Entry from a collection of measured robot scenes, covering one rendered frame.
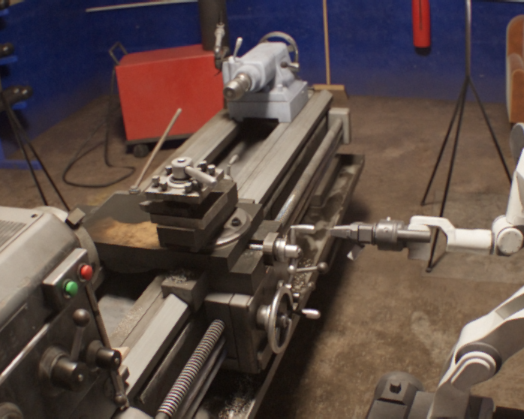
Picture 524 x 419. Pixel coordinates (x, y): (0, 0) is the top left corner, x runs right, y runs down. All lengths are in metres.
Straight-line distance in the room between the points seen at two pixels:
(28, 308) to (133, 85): 3.82
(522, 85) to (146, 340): 3.98
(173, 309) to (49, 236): 0.62
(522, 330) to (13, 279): 1.29
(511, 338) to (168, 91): 3.62
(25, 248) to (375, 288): 2.27
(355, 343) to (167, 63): 2.76
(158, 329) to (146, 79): 3.33
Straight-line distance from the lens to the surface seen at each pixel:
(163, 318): 1.68
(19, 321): 1.09
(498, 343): 1.77
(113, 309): 1.97
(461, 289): 3.16
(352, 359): 2.73
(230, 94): 2.57
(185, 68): 4.72
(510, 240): 1.72
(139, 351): 1.59
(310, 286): 2.21
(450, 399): 1.95
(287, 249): 1.82
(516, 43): 5.47
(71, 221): 1.48
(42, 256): 1.15
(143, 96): 4.83
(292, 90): 2.97
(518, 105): 5.06
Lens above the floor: 1.84
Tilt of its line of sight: 27 degrees down
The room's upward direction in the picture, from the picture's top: 6 degrees counter-clockwise
